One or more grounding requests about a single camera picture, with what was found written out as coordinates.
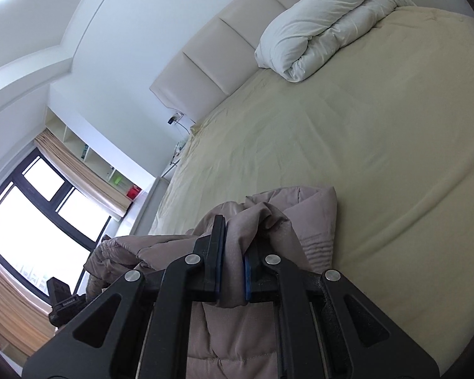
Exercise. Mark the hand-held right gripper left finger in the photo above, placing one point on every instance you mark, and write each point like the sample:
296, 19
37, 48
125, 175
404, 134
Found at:
220, 262

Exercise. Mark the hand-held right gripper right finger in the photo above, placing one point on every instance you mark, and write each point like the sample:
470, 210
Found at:
247, 280

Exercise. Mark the mauve hooded puffer coat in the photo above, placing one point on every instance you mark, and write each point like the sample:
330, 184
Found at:
312, 221

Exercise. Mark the beige curtain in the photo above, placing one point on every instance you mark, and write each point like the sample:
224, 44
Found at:
12, 304
83, 169

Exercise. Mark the black framed window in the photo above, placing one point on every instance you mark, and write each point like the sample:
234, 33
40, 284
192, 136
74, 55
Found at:
27, 225

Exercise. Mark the white window sill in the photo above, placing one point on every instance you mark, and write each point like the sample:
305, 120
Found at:
142, 209

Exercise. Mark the white nightstand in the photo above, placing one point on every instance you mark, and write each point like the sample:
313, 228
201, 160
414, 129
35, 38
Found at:
170, 169

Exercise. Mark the red box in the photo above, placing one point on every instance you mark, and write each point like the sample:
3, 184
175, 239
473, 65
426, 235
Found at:
134, 192

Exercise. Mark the green books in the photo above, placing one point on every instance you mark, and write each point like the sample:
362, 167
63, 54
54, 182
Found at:
84, 152

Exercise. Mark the white built-in shelf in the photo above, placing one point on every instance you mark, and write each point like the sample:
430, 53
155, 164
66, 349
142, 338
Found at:
98, 150

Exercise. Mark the bed with beige sheet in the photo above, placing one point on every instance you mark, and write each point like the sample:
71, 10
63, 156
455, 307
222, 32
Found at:
359, 146

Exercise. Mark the cream padded headboard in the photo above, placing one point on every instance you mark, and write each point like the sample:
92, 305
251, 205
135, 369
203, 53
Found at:
221, 55

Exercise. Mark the white folded duvet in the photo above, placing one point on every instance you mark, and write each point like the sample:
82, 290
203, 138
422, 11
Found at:
320, 27

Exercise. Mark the wall power socket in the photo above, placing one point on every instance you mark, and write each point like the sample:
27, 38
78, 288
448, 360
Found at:
175, 118

